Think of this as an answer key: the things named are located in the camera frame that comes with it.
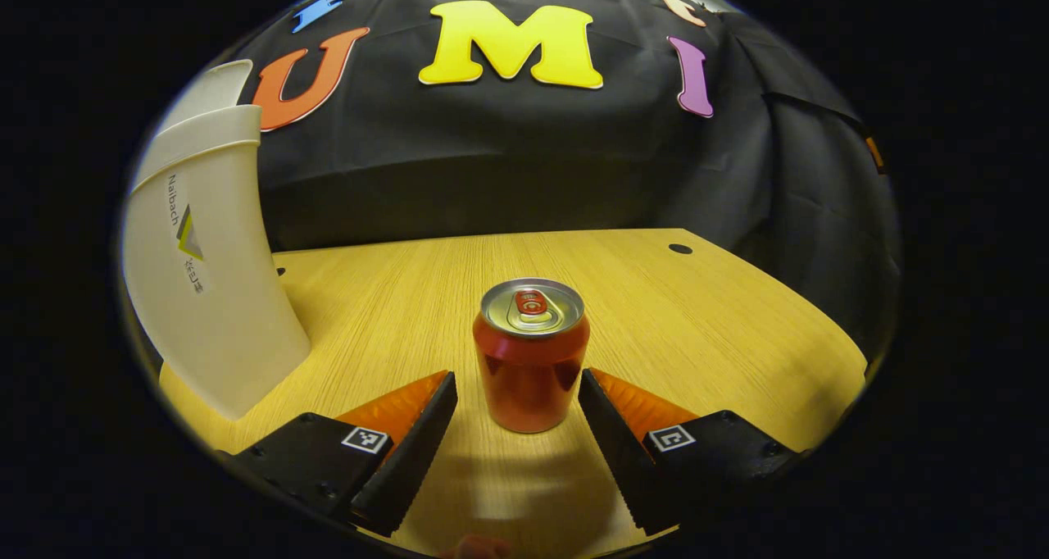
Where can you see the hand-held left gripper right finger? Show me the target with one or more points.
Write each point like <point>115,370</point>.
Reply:
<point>619,452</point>

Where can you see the red pop can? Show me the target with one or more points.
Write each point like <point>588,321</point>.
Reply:
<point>529,379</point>

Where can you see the wooden desktop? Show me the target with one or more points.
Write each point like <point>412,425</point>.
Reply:
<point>697,329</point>

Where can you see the black backdrop cloth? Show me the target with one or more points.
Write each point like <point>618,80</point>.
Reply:
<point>533,157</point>

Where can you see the white desktop garbage bin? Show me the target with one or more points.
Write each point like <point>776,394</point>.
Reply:
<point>213,321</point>

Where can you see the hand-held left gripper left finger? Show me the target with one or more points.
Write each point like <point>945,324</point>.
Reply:
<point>414,452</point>

